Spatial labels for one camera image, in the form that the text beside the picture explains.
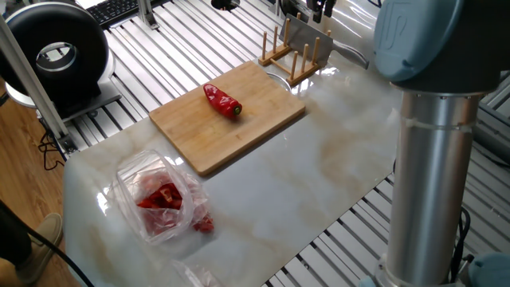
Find thick black floor cable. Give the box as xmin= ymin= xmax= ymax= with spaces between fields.
xmin=0 ymin=199 xmax=95 ymax=287

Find steel cleaver knife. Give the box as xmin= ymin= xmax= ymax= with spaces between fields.
xmin=278 ymin=18 xmax=371 ymax=71

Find chopped red pepper pieces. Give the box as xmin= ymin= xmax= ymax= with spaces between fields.
xmin=137 ymin=181 xmax=215 ymax=234

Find short aluminium post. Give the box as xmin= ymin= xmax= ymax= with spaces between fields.
xmin=137 ymin=0 xmax=160 ymax=31

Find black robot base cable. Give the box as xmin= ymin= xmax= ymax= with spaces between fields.
xmin=449 ymin=206 xmax=472 ymax=282

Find bamboo cutting board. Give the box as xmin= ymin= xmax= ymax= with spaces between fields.
xmin=148 ymin=60 xmax=307 ymax=178

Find clear plastic bag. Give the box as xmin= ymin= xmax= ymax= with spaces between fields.
xmin=171 ymin=258 xmax=226 ymax=287
xmin=113 ymin=149 xmax=216 ymax=245

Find marble pattern table mat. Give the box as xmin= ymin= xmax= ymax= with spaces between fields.
xmin=61 ymin=0 xmax=403 ymax=287

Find black ring device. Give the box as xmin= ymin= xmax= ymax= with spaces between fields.
xmin=0 ymin=1 xmax=123 ymax=123

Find black computer keyboard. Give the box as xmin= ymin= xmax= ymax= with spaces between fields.
xmin=85 ymin=0 xmax=168 ymax=28

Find red bell pepper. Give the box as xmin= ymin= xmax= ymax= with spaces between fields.
xmin=202 ymin=83 xmax=243 ymax=120

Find wooden peg rack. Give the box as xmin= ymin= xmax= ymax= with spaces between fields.
xmin=257 ymin=12 xmax=332 ymax=88

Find thin black wire bundle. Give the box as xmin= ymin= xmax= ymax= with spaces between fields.
xmin=37 ymin=133 xmax=65 ymax=171

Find slanted aluminium frame post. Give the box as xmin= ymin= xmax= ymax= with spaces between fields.
xmin=0 ymin=15 xmax=79 ymax=155

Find dark device block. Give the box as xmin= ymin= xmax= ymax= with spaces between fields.
xmin=278 ymin=0 xmax=312 ymax=22

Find black trouser leg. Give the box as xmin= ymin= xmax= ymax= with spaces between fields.
xmin=0 ymin=206 xmax=33 ymax=268

